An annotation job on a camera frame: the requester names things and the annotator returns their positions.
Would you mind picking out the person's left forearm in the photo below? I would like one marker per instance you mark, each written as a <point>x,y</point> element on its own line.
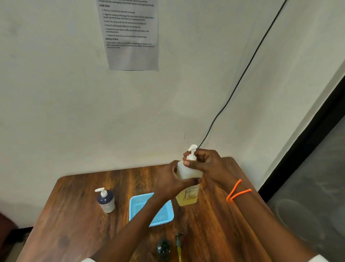
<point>132,232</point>

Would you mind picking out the person's left thumb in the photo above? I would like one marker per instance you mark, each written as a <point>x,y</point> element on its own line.
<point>174,168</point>

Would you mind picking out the person's right forearm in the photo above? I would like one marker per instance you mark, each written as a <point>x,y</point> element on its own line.
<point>264,224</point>

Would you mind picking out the black round cap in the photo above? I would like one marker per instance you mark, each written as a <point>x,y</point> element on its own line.
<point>164,247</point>

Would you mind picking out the printed paper sheet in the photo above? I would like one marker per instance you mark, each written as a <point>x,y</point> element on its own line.
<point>129,35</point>

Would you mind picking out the person's right thumb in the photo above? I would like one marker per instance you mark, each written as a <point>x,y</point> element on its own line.
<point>190,164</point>

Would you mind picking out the white sleeve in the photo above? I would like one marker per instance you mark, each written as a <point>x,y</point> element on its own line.
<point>318,258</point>

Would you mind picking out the pump bottle with yellow liquid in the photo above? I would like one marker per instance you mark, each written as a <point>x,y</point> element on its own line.
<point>188,195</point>

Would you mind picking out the person's right hand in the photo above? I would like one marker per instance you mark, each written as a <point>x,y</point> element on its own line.
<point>209,164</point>

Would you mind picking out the blue plastic mesh tray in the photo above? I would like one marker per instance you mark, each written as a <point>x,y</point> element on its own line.
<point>140,207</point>

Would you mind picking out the person's left hand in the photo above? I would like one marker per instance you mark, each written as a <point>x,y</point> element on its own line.
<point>167,183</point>

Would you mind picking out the grey round bin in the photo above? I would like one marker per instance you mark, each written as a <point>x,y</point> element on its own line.
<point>302,220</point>

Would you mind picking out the small pump bottle dark liquid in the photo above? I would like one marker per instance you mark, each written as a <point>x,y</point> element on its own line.
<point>106,203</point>

